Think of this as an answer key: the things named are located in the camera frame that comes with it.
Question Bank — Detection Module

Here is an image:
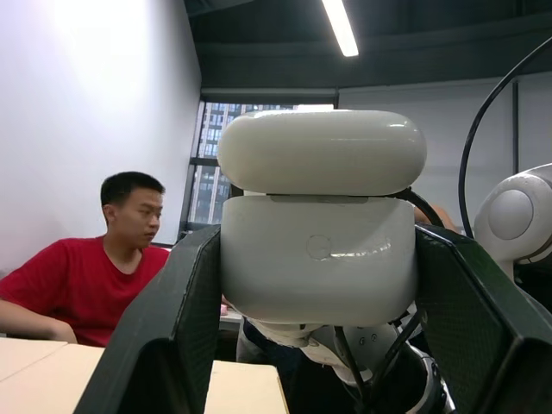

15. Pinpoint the window with black frame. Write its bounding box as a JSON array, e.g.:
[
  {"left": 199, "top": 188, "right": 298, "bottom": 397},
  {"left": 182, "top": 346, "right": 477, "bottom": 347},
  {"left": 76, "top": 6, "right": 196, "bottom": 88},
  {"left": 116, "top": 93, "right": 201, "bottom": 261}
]
[{"left": 187, "top": 101, "right": 336, "bottom": 234}]

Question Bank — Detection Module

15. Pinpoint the thin black cable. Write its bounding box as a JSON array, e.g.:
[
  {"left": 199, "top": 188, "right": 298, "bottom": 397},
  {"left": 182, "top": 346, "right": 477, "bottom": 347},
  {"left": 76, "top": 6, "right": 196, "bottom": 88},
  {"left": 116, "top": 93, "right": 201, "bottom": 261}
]
[
  {"left": 334, "top": 325, "right": 367, "bottom": 414},
  {"left": 370, "top": 308, "right": 428, "bottom": 393}
]

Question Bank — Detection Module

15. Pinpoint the black looping robot cable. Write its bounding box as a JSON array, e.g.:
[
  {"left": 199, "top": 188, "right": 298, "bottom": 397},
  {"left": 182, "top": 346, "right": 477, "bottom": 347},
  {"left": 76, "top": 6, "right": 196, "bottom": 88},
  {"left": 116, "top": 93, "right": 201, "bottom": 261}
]
[{"left": 458, "top": 36, "right": 552, "bottom": 236}]

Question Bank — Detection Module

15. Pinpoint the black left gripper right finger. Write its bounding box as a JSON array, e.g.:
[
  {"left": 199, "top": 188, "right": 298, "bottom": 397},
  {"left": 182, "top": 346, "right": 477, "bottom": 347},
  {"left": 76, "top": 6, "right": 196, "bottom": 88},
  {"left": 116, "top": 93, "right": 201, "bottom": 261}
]
[{"left": 413, "top": 223, "right": 552, "bottom": 414}]

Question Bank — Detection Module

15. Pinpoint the man in red shirt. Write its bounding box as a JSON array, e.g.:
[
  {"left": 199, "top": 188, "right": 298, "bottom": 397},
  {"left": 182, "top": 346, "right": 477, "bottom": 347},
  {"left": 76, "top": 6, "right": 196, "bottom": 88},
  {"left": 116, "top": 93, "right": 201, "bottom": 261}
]
[{"left": 0, "top": 171, "right": 172, "bottom": 348}]

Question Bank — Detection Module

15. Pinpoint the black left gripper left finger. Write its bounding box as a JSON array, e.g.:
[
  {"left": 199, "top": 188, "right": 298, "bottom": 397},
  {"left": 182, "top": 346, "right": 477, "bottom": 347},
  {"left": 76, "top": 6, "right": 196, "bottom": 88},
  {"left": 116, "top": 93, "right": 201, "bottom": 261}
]
[{"left": 72, "top": 223, "right": 223, "bottom": 414}]

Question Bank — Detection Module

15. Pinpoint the long ceiling light strip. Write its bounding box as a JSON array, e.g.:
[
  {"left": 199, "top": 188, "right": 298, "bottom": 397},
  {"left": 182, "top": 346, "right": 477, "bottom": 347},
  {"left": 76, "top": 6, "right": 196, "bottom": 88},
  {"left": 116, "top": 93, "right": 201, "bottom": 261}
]
[{"left": 321, "top": 0, "right": 360, "bottom": 58}]

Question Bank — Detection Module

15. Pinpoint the white earbud charging case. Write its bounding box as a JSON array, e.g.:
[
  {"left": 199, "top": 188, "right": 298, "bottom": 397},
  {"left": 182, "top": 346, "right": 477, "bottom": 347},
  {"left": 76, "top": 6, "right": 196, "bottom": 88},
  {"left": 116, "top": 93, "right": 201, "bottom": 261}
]
[{"left": 216, "top": 110, "right": 428, "bottom": 327}]

